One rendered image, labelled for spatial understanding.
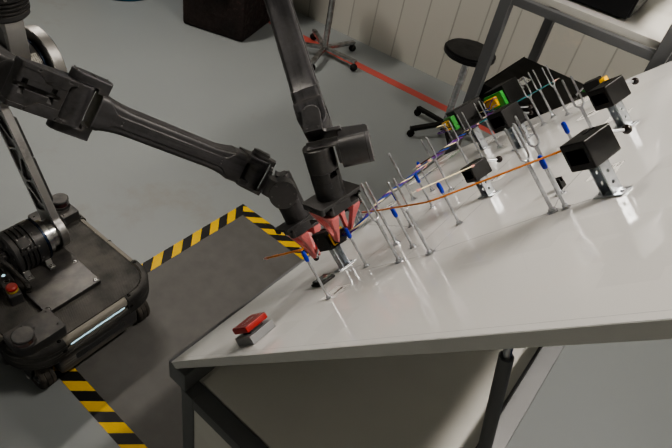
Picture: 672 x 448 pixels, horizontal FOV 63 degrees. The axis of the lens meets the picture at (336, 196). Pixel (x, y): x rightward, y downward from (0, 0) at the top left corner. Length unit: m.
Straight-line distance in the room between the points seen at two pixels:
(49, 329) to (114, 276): 0.31
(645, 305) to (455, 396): 0.93
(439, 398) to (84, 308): 1.33
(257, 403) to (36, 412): 1.14
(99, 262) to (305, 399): 1.25
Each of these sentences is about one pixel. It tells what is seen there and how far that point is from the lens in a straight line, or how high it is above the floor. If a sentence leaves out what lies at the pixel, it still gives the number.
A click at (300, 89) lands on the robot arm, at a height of 1.42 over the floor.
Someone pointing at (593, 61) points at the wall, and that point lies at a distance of 4.06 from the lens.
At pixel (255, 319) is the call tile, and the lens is 1.02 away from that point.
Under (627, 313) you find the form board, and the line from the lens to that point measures 0.54.
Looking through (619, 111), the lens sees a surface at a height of 1.50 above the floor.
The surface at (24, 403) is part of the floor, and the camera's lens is 2.32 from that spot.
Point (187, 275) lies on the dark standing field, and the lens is 2.57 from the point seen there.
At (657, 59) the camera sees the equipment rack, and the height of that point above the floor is 1.43.
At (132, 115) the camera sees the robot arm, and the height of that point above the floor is 1.37.
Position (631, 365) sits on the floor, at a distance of 2.92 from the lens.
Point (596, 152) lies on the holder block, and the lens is 0.79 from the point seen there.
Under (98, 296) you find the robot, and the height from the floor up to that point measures 0.24.
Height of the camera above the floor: 1.94
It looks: 40 degrees down
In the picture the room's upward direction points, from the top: 12 degrees clockwise
